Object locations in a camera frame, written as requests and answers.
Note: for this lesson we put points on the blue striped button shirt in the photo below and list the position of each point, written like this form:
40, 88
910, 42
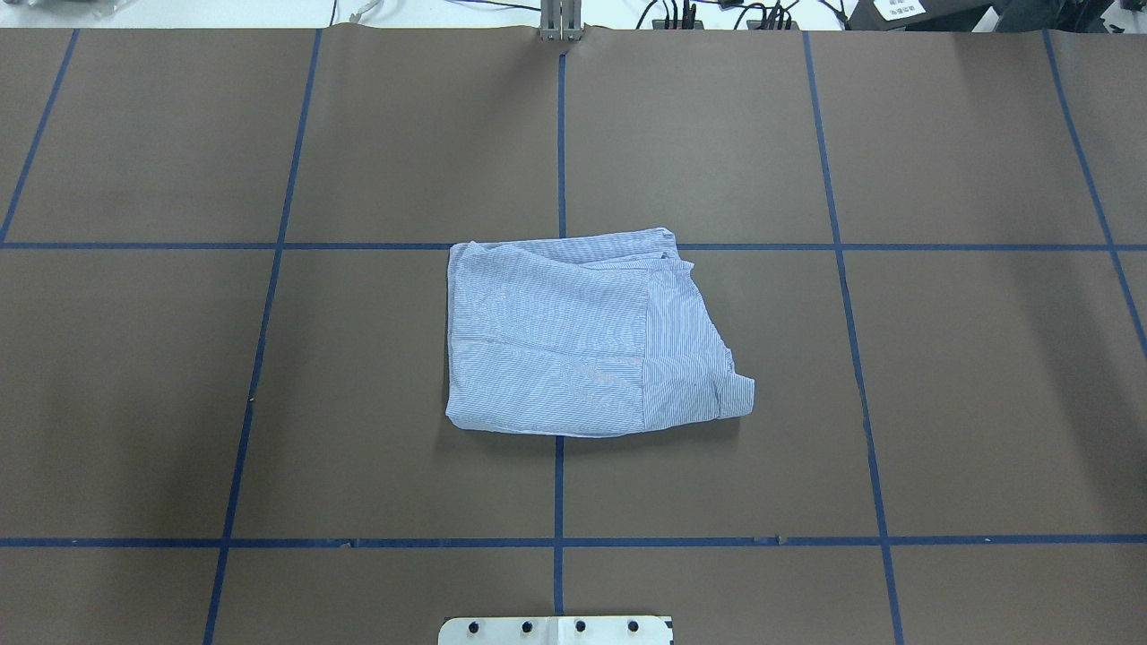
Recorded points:
591, 337

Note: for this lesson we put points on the aluminium frame post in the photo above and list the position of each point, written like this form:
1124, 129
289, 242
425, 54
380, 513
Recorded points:
561, 20

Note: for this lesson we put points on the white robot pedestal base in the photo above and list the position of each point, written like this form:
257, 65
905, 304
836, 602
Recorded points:
592, 629

